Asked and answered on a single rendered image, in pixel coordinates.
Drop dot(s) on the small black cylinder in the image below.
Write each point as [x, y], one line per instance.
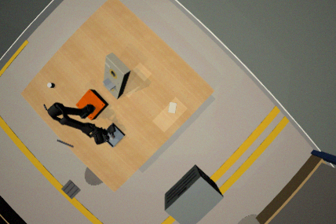
[51, 85]

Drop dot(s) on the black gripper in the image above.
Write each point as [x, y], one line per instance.
[111, 129]

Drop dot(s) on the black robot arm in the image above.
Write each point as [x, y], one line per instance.
[58, 109]

